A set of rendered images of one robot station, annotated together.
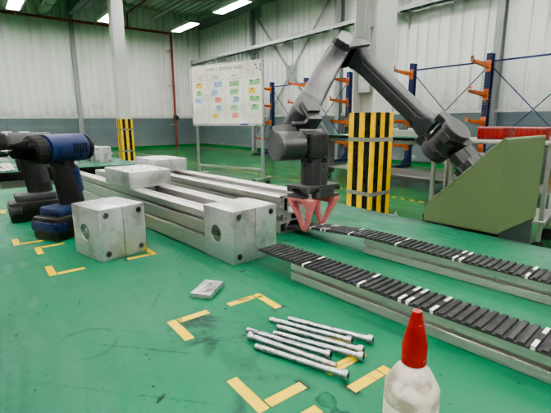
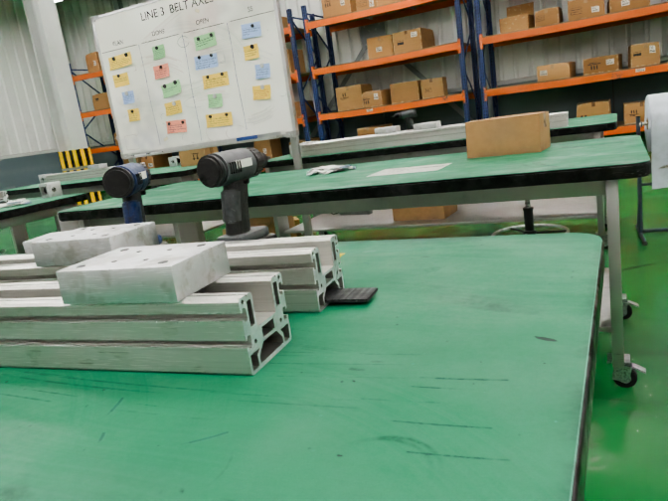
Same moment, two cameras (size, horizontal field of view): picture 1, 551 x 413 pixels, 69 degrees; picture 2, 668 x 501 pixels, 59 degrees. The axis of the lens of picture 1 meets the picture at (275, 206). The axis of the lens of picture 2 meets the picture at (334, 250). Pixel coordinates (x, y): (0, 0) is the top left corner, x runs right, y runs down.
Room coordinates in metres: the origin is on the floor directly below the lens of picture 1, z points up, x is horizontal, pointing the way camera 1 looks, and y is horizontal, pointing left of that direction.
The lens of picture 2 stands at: (2.06, 0.30, 1.03)
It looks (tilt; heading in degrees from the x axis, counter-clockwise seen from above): 13 degrees down; 155
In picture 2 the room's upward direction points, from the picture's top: 8 degrees counter-clockwise
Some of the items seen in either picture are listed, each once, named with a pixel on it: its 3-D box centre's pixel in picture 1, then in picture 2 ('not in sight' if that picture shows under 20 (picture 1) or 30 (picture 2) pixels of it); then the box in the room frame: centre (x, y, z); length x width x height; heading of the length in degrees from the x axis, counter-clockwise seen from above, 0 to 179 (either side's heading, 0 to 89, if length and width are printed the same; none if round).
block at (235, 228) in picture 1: (245, 227); not in sight; (0.72, 0.06, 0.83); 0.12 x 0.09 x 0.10; 132
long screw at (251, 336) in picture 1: (289, 349); not in sight; (0.38, -0.01, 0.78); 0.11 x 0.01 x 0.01; 59
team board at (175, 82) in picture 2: not in sight; (205, 143); (-2.00, 1.38, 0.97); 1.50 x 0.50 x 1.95; 37
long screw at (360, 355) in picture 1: (316, 343); not in sight; (0.39, -0.04, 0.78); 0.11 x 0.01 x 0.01; 60
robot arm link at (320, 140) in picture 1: (311, 146); not in sight; (0.83, -0.08, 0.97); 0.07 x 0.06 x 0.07; 123
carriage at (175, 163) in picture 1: (161, 167); (148, 282); (1.36, 0.39, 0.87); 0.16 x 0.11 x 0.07; 42
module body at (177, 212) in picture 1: (138, 198); (104, 280); (1.05, 0.36, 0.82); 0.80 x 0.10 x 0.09; 42
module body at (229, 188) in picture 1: (200, 190); (7, 322); (1.17, 0.22, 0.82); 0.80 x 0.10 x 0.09; 42
